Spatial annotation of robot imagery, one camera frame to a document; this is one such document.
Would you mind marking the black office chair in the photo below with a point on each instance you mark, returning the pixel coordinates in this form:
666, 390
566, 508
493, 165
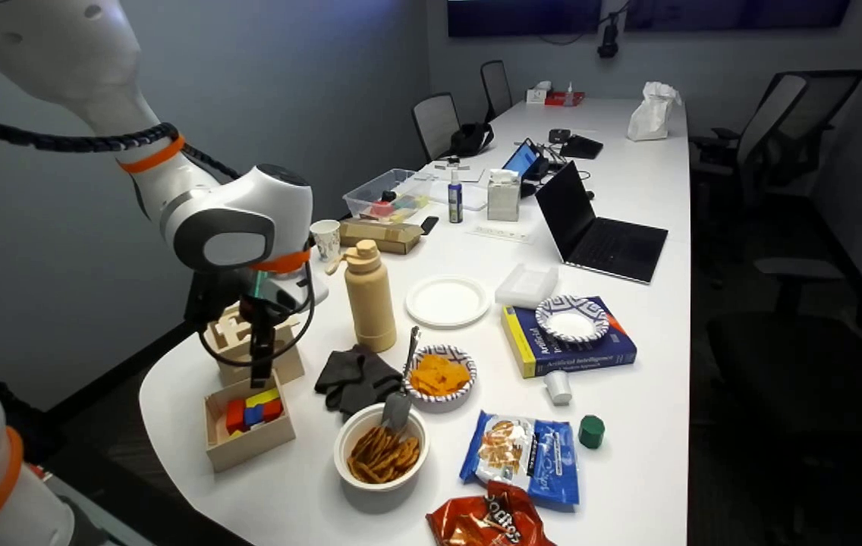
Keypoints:
435, 122

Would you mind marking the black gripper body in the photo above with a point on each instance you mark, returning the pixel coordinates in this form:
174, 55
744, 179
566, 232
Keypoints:
238, 292

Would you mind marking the white tissue box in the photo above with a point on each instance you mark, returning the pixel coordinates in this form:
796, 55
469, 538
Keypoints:
501, 194

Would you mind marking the patterned paper cup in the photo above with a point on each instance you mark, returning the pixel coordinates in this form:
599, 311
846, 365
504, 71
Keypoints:
327, 234

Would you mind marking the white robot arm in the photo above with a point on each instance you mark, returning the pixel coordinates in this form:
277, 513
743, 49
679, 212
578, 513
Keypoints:
84, 55

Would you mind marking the metal spoon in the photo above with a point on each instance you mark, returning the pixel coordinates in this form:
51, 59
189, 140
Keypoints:
400, 402

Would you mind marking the blue yellow book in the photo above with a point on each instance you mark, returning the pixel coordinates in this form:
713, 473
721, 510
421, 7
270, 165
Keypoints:
566, 334

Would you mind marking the clear plastic container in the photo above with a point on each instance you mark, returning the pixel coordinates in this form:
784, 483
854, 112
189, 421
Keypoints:
525, 285

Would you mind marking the white bowl of pretzels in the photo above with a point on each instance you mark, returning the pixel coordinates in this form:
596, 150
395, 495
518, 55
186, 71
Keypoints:
368, 455

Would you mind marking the white plastic lid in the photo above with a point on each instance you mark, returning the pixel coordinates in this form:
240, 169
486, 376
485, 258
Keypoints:
447, 303

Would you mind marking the small bottle blue label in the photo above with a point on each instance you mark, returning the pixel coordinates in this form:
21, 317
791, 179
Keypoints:
452, 198

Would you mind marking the red Doritos chip bag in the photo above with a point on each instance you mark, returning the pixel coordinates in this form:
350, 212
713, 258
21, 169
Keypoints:
499, 516

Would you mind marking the tan water bottle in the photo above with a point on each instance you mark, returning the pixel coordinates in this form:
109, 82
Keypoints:
368, 295

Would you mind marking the white plastic bag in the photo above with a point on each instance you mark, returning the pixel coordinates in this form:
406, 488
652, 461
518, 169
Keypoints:
652, 115

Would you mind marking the black laptop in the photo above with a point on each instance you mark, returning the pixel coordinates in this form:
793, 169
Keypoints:
590, 241

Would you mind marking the brown wooden block box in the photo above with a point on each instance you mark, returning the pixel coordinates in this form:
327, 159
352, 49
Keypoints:
269, 426

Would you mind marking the blue snack bag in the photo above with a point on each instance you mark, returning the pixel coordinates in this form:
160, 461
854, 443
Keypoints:
525, 452

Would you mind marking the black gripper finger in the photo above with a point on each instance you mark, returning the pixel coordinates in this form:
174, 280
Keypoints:
263, 357

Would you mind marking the dark grey cloth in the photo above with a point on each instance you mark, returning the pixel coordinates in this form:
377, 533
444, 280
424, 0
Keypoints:
352, 381

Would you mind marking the clear bin with items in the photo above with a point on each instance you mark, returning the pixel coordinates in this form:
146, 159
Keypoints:
390, 194

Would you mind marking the orange cube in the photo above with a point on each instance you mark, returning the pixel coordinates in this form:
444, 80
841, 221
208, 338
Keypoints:
235, 416

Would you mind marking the small white cup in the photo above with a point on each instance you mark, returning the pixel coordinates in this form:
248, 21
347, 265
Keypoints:
558, 390

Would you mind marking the patterned paper bowl of chips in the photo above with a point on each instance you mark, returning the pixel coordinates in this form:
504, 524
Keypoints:
437, 373

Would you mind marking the tablet with blue screen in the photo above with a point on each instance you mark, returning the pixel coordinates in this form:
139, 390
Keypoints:
525, 160

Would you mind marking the green bottle cap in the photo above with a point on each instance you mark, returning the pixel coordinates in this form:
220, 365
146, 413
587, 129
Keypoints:
590, 432

